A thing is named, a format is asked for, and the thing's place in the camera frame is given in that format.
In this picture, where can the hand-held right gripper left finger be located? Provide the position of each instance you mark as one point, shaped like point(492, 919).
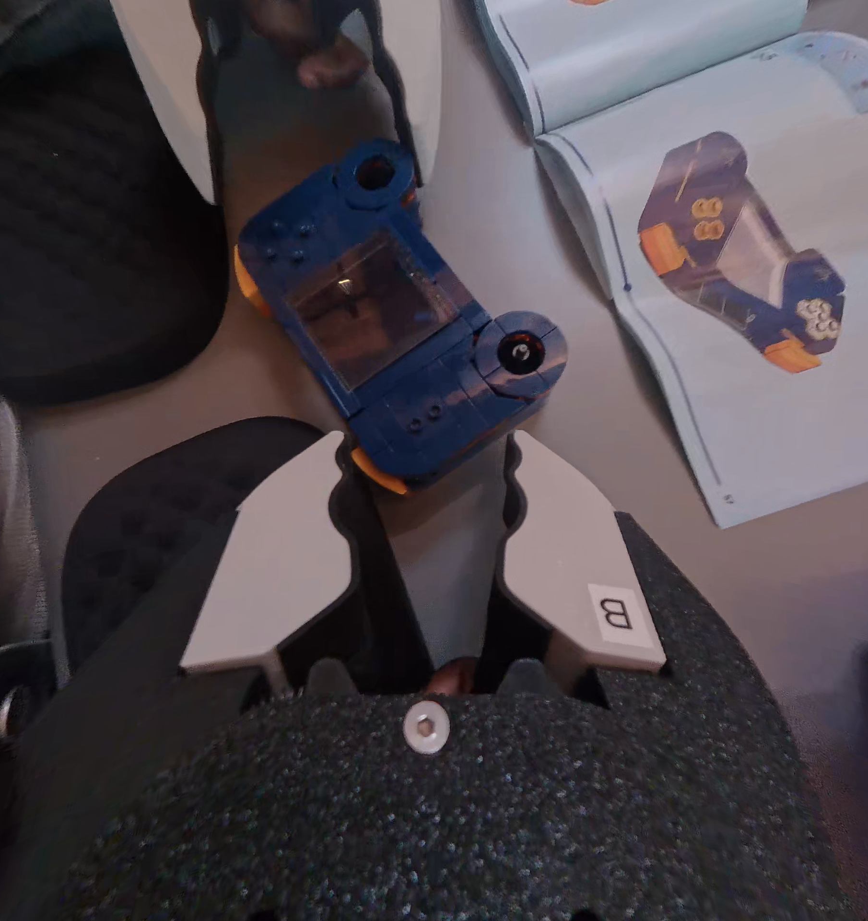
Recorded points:
point(276, 575)

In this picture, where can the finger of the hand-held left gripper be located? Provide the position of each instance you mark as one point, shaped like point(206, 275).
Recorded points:
point(168, 72)
point(419, 57)

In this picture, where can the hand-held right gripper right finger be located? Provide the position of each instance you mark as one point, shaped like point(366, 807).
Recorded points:
point(578, 561)

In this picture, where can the dark blue toy brick console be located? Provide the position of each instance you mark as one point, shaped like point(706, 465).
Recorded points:
point(419, 417)

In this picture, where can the person's left hand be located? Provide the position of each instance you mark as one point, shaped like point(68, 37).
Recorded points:
point(319, 50)

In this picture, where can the person's right hand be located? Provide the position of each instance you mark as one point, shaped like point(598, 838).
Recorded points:
point(454, 678)

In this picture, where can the black padded armrest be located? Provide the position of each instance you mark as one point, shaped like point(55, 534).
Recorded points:
point(160, 489)
point(81, 252)

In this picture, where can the open instruction booklet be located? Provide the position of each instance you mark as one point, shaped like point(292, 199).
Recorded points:
point(765, 432)

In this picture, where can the person's dark jacket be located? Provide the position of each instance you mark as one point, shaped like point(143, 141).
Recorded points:
point(9, 698)

